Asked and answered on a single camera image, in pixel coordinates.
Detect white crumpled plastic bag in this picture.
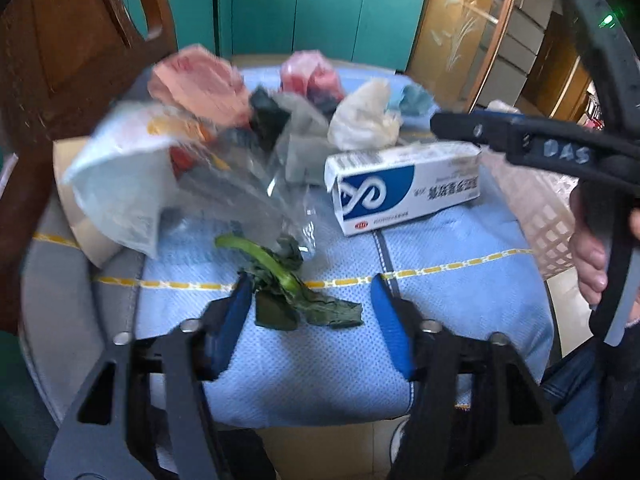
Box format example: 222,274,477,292
327,80,403,151

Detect carved wooden chair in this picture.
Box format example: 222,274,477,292
0,0,181,333

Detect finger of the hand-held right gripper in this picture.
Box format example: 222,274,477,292
470,108,601,134
431,112,617,182

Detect light blue striped towel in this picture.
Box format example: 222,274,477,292
135,57,551,418

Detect translucent pink plastic bag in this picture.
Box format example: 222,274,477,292
279,50,347,111

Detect grey seat cushion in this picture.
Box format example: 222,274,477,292
20,190,151,411

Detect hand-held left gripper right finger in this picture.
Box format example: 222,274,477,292
369,274,576,480

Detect light blue net cloth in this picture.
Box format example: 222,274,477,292
387,84,433,117

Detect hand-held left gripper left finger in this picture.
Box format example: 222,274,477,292
42,275,256,480

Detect pink printed plastic bag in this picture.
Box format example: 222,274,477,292
149,45,252,129

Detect person's right hand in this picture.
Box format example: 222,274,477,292
569,180,610,311

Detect white and blue medicine box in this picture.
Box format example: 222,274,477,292
324,141,482,237

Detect red packet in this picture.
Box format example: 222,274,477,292
170,147,196,178

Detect green vegetable leaf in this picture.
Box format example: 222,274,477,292
215,234,363,331

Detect person's blue jeans leg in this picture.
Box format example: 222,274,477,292
541,345,618,472

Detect teal kitchen cabinets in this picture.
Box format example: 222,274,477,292
111,0,432,75

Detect dark silver-lined foil bag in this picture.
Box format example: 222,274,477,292
249,87,332,186

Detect etched glass sliding door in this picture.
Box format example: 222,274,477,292
406,0,525,111

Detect white drawer cabinet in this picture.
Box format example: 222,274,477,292
492,0,557,106

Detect clear plastic wrapper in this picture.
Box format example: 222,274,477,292
165,130,321,257

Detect pink lattice plastic basket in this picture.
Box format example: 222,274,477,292
481,152,585,282

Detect brown wooden door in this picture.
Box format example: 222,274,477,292
522,10,597,122

